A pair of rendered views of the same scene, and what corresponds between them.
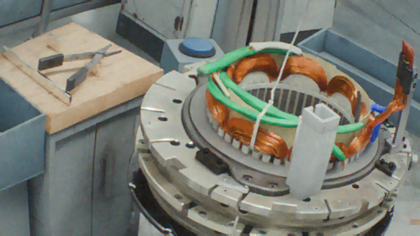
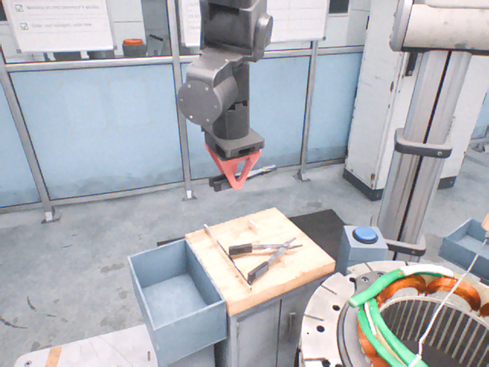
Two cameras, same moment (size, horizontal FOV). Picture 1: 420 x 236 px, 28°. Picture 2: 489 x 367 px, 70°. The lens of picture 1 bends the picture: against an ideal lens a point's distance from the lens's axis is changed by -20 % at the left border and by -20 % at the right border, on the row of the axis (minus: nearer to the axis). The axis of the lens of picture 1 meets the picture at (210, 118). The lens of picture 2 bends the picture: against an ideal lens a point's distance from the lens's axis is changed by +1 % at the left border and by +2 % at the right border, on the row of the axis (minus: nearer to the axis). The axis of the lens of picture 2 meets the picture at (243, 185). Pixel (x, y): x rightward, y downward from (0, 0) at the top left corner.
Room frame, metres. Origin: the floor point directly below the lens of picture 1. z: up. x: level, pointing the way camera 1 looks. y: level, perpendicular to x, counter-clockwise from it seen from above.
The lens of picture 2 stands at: (0.60, 0.00, 1.47)
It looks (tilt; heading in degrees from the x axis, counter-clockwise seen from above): 30 degrees down; 26
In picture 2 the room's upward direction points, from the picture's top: straight up
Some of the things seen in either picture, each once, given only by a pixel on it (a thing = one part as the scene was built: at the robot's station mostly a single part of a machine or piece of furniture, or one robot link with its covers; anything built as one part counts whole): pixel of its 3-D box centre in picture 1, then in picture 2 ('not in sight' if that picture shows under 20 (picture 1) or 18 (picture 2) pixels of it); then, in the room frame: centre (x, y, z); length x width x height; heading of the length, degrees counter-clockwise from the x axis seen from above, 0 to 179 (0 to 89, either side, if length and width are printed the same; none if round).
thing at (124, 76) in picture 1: (61, 72); (256, 251); (1.04, 0.20, 1.05); 0.20 x 0.19 x 0.02; 145
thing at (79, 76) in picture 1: (75, 79); (257, 271); (0.97, 0.16, 1.09); 0.04 x 0.01 x 0.02; 160
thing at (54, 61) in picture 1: (50, 61); (240, 249); (1.00, 0.21, 1.09); 0.04 x 0.01 x 0.02; 130
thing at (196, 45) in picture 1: (198, 45); (365, 233); (1.21, 0.03, 1.04); 0.04 x 0.04 x 0.01
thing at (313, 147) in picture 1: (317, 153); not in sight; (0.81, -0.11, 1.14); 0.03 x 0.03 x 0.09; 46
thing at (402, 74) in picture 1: (404, 73); not in sight; (0.91, -0.21, 1.21); 0.04 x 0.04 x 0.03; 46
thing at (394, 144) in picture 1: (403, 107); not in sight; (0.93, -0.22, 1.15); 0.03 x 0.02 x 0.12; 128
